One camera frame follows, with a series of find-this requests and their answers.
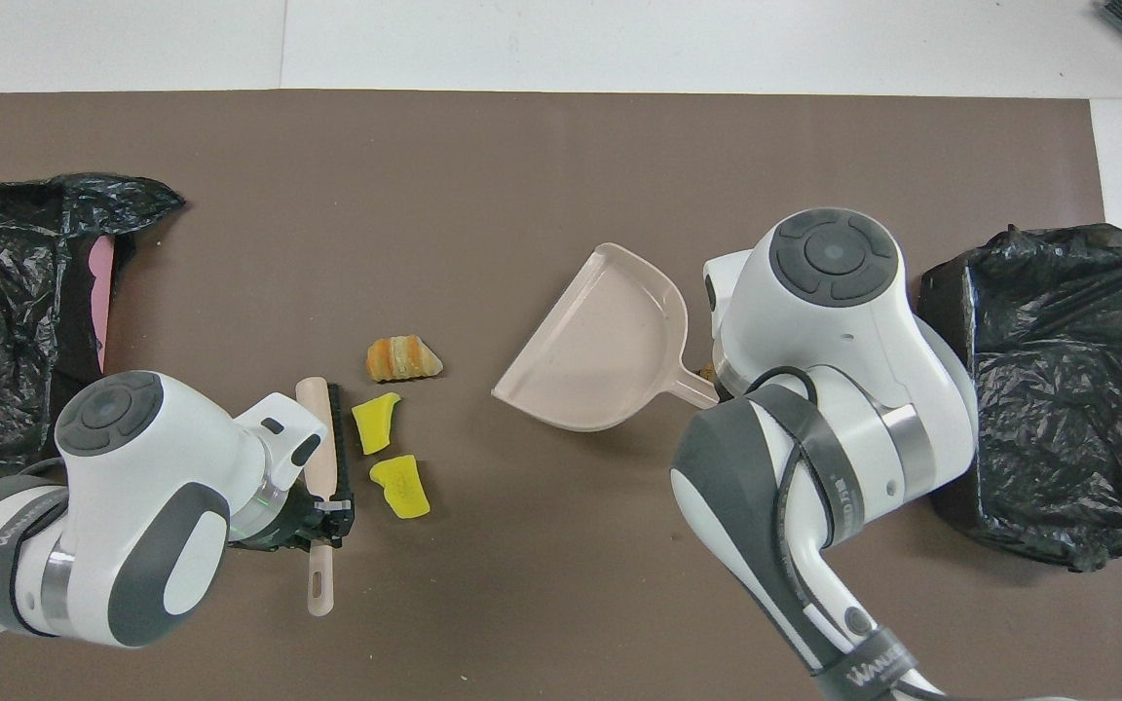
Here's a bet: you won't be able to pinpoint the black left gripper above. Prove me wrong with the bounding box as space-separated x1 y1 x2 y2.
228 487 356 554

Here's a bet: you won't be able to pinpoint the large yellow sponge block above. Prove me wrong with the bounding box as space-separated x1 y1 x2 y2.
369 455 431 519

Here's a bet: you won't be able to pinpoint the beige hand brush black bristles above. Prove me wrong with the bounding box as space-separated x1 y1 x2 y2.
294 378 355 617

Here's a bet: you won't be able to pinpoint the small yellow sponge wedge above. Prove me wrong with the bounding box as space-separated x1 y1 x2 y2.
352 392 402 457

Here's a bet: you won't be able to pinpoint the large striped croissant piece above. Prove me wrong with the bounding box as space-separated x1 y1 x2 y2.
366 335 444 384

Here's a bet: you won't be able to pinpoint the beige plastic dustpan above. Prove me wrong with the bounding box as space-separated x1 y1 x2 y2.
491 242 721 432

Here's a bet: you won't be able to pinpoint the pink plastic bin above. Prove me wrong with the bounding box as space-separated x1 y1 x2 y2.
89 236 117 373

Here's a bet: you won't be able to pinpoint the black trash bag over pink bin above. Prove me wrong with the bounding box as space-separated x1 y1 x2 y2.
0 173 187 478

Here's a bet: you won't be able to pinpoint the black trash bag lined bin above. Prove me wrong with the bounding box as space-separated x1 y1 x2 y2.
916 223 1122 572

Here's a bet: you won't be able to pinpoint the brown paper table mat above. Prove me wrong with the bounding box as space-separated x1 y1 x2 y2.
0 90 1122 701

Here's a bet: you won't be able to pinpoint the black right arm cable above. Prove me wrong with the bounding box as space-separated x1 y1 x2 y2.
761 365 922 701

